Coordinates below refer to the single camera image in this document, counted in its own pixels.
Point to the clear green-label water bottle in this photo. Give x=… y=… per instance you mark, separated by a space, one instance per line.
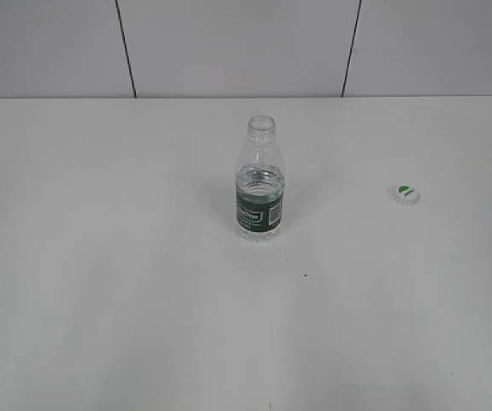
x=260 y=181

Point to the white green bottle cap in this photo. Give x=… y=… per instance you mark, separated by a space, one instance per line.
x=404 y=194

